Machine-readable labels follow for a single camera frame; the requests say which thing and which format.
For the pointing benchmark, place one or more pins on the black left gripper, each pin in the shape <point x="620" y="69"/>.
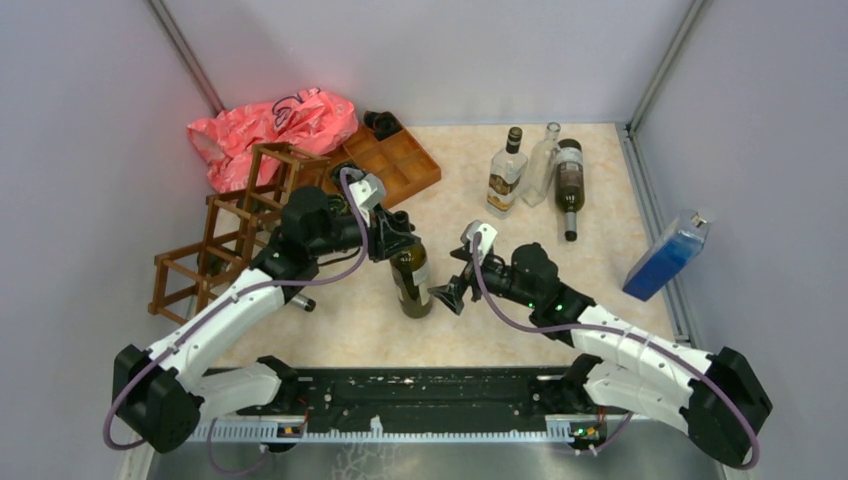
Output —
<point x="389" y="234"/>

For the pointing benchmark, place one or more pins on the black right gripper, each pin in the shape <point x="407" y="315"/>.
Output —
<point x="452" y="293"/>

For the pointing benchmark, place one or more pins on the green wine bottle black neck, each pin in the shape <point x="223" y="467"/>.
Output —
<point x="410" y="272"/>

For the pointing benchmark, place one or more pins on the green wine bottle silver neck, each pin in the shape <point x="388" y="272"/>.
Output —
<point x="302" y="302"/>

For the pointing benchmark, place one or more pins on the clear liquor bottle brown label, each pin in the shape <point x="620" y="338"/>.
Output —
<point x="507" y="168"/>

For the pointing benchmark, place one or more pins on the clear glass bottle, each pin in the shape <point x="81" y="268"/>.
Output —
<point x="537" y="176"/>

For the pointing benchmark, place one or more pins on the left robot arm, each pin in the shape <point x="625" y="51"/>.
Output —
<point x="164" y="391"/>

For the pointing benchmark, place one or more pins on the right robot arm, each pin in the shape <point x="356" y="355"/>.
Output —
<point x="715" y="399"/>

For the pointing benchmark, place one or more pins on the dark wine bottle lying down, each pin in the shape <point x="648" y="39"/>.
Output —
<point x="569" y="185"/>

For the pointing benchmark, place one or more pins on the brown wooden wine rack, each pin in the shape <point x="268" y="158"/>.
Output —
<point x="237" y="223"/>

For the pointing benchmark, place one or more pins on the blue liquid square bottle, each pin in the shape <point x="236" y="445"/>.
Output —
<point x="679" y="243"/>

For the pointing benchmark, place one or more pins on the wooden compartment tray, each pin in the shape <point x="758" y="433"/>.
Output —
<point x="400" y="162"/>

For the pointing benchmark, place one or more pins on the rolled dark sock far corner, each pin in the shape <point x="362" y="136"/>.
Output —
<point x="382" y="124"/>

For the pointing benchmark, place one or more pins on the pink plastic bag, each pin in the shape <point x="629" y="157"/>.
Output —
<point x="315" y="120"/>

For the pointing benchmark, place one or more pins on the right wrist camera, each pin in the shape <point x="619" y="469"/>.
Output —
<point x="478" y="238"/>

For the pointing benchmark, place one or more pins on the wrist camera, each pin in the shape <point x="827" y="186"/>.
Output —
<point x="364" y="192"/>
<point x="478" y="238"/>

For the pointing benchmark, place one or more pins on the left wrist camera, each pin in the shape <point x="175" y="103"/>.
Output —
<point x="364" y="192"/>

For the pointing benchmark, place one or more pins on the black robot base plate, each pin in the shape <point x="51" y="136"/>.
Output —
<point x="450" y="400"/>

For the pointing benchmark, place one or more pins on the white cable duct strip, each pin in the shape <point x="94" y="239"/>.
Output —
<point x="273" y="432"/>

